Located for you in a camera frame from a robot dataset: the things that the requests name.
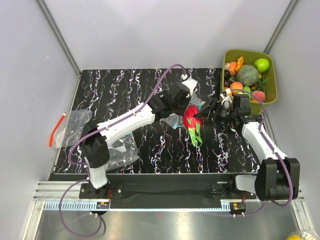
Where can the green cantaloupe melon toy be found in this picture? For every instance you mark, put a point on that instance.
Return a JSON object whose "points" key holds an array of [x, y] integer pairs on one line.
{"points": [[248, 75]]}

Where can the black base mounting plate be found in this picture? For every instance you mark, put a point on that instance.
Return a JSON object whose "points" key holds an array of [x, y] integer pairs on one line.
{"points": [[213, 185]]}

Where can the green apple toy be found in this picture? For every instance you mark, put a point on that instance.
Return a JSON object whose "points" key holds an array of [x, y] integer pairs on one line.
{"points": [[262, 65]]}

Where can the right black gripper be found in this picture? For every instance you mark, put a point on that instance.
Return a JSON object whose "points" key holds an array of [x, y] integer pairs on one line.
{"points": [[216, 106]]}

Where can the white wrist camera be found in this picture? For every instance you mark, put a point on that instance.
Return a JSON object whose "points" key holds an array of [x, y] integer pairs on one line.
{"points": [[189, 82], [226, 98]]}

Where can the red dragon fruit toy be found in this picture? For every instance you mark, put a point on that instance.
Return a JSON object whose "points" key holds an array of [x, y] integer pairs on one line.
{"points": [[193, 125]]}

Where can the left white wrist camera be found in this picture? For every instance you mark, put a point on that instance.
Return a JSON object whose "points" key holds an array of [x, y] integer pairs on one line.
{"points": [[189, 82]]}

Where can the clear bag orange zipper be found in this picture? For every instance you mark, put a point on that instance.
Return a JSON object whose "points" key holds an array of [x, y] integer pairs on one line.
{"points": [[69, 128]]}

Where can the yellow lemon toy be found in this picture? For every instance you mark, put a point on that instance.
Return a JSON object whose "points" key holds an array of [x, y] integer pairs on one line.
{"points": [[294, 236]]}

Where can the clear bag teal zipper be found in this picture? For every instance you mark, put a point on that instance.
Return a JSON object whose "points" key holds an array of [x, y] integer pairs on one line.
{"points": [[176, 120]]}

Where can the clear bag on stack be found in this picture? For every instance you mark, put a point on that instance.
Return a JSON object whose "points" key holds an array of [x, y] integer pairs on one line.
{"points": [[122, 152]]}

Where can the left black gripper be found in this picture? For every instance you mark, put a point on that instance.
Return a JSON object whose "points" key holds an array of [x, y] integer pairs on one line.
{"points": [[186, 101]]}

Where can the olive green plastic bin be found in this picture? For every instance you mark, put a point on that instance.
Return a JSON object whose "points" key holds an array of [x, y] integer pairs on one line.
{"points": [[270, 87]]}

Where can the black marbled table mat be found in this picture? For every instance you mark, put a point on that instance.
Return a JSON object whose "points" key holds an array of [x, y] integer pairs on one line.
{"points": [[109, 93]]}

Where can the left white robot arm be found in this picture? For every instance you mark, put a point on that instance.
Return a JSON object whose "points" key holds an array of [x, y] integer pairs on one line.
{"points": [[98, 138]]}

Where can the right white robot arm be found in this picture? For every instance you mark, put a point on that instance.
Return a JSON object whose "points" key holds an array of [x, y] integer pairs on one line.
{"points": [[278, 176]]}

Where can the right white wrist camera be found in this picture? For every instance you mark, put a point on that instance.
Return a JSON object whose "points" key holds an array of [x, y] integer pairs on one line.
{"points": [[226, 98]]}

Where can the peach toy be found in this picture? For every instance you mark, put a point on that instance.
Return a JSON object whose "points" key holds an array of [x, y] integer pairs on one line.
{"points": [[235, 87], [258, 96]]}

